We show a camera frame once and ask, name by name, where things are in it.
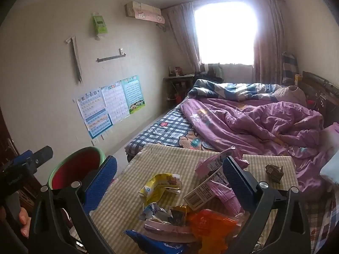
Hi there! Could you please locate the pink box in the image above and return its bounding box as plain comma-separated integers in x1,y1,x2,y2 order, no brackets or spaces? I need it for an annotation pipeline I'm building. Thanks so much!
143,218,196,235

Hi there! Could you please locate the person's left hand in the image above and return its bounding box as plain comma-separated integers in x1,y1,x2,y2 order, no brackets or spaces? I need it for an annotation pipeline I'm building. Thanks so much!
19,208,31,237

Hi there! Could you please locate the dark clothes pile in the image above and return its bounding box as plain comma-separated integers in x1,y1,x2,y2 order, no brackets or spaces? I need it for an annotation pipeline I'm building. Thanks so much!
197,63,224,82

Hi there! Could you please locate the beige pillow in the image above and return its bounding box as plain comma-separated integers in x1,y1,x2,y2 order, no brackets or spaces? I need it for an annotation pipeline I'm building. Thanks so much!
273,85,308,106

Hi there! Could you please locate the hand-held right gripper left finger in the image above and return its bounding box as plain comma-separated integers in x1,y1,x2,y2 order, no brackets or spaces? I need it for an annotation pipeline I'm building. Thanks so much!
28,156,118,254

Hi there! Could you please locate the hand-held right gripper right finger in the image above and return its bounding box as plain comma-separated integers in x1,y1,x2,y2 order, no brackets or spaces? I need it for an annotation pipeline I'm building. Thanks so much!
222,156,310,254

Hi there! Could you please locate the bright window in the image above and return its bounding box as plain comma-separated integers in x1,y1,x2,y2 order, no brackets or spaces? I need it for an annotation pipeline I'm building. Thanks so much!
195,1,258,65

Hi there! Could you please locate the pink mailer bag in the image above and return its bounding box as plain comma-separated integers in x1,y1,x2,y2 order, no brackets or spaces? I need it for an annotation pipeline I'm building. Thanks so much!
195,146,251,176
183,168,245,217

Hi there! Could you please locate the pink white pillow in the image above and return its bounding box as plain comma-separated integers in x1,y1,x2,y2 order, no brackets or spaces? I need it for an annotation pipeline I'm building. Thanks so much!
320,123,339,154

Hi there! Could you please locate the air conditioner pink cover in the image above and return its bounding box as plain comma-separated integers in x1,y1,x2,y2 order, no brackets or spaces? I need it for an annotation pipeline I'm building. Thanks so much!
125,7,165,24

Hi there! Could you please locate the red bin green rim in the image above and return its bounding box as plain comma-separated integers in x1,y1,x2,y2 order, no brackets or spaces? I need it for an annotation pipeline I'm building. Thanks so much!
47,147,106,191

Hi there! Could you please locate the brown plaid sheet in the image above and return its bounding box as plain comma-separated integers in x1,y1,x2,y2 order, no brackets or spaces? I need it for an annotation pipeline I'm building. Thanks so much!
299,196,339,254

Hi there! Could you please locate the purple quilt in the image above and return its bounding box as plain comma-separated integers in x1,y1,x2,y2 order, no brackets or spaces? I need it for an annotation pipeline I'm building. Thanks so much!
180,97,334,199

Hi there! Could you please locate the pink curtain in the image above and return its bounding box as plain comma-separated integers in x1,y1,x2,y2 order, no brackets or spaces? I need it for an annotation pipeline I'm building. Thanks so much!
163,1,202,72
253,0,288,84

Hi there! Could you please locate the plaid blue bed sheet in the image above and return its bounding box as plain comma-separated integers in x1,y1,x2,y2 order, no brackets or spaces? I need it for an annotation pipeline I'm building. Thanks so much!
124,95,212,162

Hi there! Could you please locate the dark wooden headboard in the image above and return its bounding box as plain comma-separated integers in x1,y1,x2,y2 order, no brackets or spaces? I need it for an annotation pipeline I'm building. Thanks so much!
302,71,339,127

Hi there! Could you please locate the plaid fabric bag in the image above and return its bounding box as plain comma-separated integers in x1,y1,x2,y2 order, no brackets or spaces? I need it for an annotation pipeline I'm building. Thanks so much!
282,52,299,84

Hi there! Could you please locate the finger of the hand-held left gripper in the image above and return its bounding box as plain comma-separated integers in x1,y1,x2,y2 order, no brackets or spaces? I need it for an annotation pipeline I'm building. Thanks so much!
30,146,53,168
12,150,33,170

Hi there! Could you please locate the brown snack wrapper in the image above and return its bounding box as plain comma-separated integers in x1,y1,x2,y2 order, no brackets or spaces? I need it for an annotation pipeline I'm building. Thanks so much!
169,204,194,225

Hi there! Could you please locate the blue snack wrapper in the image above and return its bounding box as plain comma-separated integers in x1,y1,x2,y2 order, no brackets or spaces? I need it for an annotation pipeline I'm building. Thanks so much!
124,229,191,254

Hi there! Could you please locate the orange plastic wrapper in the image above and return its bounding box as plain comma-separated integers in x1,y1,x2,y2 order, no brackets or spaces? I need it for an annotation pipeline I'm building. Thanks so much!
187,209,239,254

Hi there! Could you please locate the light blue pillow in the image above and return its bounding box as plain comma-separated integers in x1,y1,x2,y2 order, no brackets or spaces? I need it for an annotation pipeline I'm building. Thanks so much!
319,159,339,186

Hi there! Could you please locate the blue patchwork quilt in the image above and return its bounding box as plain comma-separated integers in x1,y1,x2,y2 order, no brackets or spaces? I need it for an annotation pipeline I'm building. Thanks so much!
188,79,285,102

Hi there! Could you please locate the green tissue pack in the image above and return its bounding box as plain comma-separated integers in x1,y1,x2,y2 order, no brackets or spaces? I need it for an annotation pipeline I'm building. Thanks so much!
92,13,108,41

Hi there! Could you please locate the yellow snack wrapper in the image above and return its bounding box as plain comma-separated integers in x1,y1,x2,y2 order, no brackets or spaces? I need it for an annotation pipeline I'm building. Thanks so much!
139,173,184,212

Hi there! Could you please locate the green wall poster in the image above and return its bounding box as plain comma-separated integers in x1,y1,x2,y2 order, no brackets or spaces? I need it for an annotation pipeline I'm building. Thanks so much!
122,75,146,114

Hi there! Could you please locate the white wall poster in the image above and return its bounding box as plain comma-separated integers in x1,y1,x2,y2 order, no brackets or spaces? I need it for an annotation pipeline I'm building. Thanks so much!
101,82,130,125

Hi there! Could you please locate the hanging grey strip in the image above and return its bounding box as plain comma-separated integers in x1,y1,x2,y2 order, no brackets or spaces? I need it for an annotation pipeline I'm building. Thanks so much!
66,36,82,84

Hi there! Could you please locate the blue wall poster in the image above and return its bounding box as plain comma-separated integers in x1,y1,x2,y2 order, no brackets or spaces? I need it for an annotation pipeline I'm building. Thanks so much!
77,89,113,139

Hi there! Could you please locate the metal wall rail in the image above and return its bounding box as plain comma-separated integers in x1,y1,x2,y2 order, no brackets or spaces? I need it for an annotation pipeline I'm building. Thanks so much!
97,54,126,62

